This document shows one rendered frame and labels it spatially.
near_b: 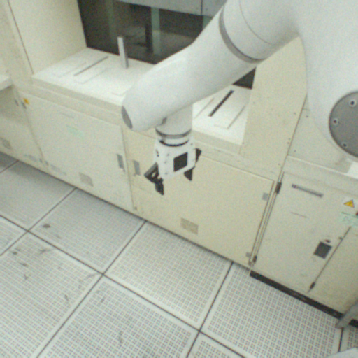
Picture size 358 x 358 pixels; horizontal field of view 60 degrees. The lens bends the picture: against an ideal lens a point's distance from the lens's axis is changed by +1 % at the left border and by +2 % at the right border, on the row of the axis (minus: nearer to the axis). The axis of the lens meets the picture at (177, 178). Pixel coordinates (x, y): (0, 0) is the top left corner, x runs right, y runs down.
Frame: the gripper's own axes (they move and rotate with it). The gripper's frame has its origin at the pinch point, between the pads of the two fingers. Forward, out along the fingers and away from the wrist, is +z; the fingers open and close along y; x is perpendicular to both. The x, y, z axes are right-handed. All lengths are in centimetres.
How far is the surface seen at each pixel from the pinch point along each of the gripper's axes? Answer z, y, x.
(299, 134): 4, 50, -2
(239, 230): 65, 44, 8
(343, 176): 15, 57, -18
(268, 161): 19, 46, 4
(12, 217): 101, -47, 117
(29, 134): 60, -17, 138
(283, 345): 101, 37, -36
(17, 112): 44, -18, 141
